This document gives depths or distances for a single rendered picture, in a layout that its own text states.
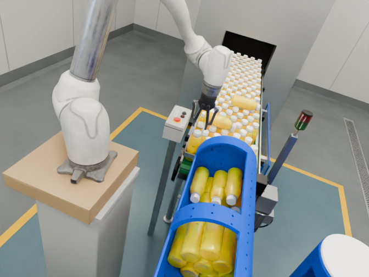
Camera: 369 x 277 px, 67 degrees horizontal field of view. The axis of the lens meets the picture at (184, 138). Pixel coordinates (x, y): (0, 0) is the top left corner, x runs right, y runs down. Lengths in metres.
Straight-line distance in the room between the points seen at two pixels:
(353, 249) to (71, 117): 1.19
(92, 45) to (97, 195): 0.54
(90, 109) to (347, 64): 4.99
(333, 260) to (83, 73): 1.18
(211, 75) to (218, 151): 0.34
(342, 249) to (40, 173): 1.20
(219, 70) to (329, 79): 4.53
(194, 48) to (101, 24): 0.42
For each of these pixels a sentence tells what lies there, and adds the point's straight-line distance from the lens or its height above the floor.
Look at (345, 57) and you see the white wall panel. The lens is 5.56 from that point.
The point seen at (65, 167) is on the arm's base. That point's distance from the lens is 1.15.
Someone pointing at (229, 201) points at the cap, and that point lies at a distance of 1.14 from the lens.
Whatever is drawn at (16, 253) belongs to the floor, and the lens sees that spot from 2.26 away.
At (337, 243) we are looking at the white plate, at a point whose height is 1.04.
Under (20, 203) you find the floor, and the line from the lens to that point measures 2.50.
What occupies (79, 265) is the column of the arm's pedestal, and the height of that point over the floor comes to 0.56.
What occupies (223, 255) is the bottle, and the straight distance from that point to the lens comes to 0.95.
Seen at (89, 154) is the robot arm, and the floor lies 1.19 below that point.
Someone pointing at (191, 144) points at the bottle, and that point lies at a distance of 1.44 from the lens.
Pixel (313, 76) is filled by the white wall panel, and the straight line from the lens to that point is 5.61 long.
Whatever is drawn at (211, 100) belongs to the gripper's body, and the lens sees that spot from 1.29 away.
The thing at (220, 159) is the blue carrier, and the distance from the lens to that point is 1.30.
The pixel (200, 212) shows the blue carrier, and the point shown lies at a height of 1.22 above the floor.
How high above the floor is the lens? 1.90
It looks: 36 degrees down
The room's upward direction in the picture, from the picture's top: 15 degrees clockwise
